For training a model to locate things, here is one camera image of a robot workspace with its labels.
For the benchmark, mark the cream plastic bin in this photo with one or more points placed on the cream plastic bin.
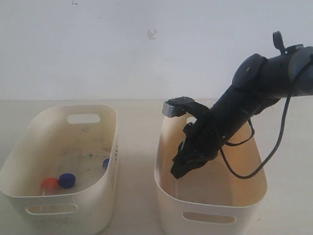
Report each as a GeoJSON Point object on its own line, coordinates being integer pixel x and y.
{"type": "Point", "coordinates": [211, 200]}
{"type": "Point", "coordinates": [72, 139]}

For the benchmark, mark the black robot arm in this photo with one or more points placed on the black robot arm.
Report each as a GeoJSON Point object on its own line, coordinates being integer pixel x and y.
{"type": "Point", "coordinates": [258, 83]}

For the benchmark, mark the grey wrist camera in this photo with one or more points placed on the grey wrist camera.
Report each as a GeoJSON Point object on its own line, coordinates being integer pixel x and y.
{"type": "Point", "coordinates": [177, 107]}

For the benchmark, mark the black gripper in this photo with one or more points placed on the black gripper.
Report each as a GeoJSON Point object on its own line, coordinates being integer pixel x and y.
{"type": "Point", "coordinates": [203, 139]}

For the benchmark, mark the orange-capped clear tube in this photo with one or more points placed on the orange-capped clear tube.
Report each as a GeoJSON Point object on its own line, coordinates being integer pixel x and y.
{"type": "Point", "coordinates": [49, 186]}

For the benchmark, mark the blue-capped clear tube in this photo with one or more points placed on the blue-capped clear tube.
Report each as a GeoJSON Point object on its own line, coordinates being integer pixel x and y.
{"type": "Point", "coordinates": [106, 163]}

